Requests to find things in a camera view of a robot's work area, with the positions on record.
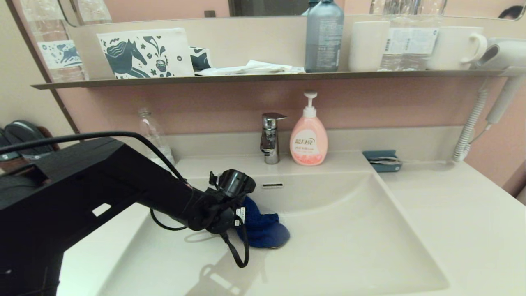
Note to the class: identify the clear plastic water bottle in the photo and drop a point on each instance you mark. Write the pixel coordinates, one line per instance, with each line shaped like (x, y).
(154, 131)

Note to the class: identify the chrome faucet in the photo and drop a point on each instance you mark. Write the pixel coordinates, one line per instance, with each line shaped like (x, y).
(270, 139)

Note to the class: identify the white horse print pouch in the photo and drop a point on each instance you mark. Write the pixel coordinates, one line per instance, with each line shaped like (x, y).
(144, 53)

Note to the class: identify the dark blue towel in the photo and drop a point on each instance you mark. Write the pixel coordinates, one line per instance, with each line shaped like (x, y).
(263, 228)

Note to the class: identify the small dark patterned pouch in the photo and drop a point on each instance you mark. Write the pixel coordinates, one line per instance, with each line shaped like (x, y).
(200, 59)

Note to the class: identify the horse label clear bottle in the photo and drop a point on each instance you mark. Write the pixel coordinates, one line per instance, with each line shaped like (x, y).
(59, 53)

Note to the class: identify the teal soap tray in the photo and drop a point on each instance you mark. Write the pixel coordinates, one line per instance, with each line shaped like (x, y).
(376, 156)

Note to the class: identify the white hair dryer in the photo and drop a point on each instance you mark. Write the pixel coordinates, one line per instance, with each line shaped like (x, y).
(507, 53)

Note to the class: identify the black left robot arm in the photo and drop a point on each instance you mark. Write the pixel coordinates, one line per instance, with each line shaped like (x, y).
(82, 193)

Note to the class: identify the white crumpled towel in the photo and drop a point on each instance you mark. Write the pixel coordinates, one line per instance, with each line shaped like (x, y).
(254, 68)

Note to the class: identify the wall mirror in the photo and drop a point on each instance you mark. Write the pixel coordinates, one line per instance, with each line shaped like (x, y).
(164, 8)

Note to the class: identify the pink soap pump bottle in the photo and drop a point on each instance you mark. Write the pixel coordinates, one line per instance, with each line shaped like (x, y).
(308, 144)

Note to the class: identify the white ceramic sink basin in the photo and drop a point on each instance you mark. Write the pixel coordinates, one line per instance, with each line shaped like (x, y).
(349, 246)

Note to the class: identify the grey lotion bottle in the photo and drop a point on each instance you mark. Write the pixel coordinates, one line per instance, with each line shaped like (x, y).
(324, 41)

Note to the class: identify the dark grey slipper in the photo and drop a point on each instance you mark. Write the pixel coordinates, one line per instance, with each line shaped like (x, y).
(6, 154)
(26, 133)

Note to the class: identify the metal wall shelf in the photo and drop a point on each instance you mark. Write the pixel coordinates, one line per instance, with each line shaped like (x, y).
(246, 78)

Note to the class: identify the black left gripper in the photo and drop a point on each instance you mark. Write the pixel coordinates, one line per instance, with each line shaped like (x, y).
(220, 216)

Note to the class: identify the labelled clear water bottle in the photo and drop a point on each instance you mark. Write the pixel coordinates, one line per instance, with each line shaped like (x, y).
(425, 45)
(395, 45)

